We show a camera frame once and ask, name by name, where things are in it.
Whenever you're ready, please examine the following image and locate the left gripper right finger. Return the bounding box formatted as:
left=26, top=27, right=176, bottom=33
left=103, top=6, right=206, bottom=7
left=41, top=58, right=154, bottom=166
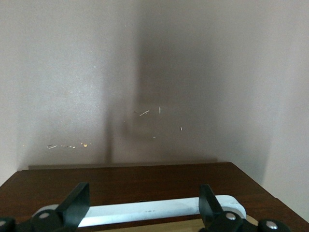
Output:
left=197, top=184, right=291, bottom=232

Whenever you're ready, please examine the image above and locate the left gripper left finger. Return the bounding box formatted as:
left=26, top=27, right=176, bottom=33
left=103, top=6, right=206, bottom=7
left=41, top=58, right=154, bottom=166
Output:
left=0, top=182, right=90, bottom=232

